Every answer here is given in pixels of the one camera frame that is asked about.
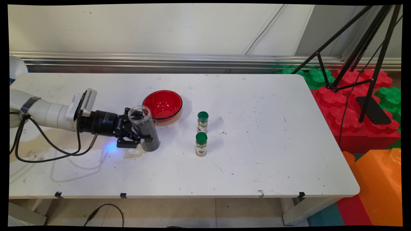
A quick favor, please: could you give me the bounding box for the orange giant building block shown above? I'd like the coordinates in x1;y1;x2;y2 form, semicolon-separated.
342;148;403;227

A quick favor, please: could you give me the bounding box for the black cable strap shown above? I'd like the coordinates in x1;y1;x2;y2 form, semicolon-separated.
20;96;41;119

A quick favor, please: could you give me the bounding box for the black floor cable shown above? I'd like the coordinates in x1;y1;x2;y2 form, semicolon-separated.
83;204;125;227

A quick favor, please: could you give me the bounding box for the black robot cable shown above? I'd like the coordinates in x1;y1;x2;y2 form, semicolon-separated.
10;111;99;163

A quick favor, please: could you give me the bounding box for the clear jar of black seeds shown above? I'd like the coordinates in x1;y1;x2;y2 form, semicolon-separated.
128;105;160;152

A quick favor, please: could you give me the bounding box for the red bowl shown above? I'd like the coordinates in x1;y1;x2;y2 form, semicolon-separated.
142;90;183;122

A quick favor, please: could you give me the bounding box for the white table leg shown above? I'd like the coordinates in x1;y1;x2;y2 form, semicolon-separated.
8;199;53;226
281;196;341;226

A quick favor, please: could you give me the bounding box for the black flat plate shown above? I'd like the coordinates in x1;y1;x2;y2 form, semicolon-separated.
355;96;392;125

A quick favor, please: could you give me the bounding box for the green-lidded spice jar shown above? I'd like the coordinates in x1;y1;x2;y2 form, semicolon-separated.
197;111;209;134
195;132;208;157

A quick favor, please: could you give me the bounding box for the green giant building block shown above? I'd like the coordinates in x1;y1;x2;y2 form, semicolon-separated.
278;67;336;90
374;87;402;124

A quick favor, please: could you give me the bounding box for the black tripod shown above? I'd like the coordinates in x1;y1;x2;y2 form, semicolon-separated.
291;5;403;123

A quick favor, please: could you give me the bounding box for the red giant building block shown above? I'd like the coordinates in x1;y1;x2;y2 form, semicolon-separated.
310;69;402;154

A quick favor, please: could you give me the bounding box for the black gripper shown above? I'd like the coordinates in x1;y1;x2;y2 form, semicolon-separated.
79;107;153;149

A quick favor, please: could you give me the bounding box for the red floor mat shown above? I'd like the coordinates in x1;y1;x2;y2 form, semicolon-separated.
336;194;373;227

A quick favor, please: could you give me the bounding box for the aluminium wall rail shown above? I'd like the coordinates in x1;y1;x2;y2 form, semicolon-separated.
10;51;402;72

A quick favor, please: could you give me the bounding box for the teal floor mat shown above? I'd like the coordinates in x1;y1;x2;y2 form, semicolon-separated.
307;202;345;227

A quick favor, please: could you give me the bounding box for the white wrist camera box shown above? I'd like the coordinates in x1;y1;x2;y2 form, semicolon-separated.
66;89;97;121

